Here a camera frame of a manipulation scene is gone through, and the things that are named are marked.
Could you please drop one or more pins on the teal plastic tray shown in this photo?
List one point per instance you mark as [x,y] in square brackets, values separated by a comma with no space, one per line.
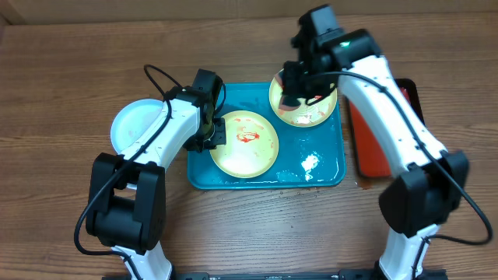
[308,157]

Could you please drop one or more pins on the light blue plate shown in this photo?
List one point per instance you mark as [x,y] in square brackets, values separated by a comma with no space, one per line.
[132,121]

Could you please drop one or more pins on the yellow-green plate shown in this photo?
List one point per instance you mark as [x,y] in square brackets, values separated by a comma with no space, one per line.
[303,116]
[252,145]

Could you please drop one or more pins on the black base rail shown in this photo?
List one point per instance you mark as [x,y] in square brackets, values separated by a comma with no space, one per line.
[344,274]

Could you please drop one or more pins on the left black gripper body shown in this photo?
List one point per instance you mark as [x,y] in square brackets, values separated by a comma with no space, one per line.
[209,137]

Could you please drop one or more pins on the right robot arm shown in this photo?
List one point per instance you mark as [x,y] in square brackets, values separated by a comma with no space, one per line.
[428,180]

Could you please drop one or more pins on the black tray red liquid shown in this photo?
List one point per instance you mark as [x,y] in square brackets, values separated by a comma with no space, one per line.
[370,159]

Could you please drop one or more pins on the red sponge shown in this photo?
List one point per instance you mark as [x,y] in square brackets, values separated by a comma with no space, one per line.
[286,103]

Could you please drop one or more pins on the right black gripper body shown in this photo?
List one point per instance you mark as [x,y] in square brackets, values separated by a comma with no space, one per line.
[310,86]

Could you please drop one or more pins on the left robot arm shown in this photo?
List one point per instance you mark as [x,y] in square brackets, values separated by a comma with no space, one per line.
[126,210]

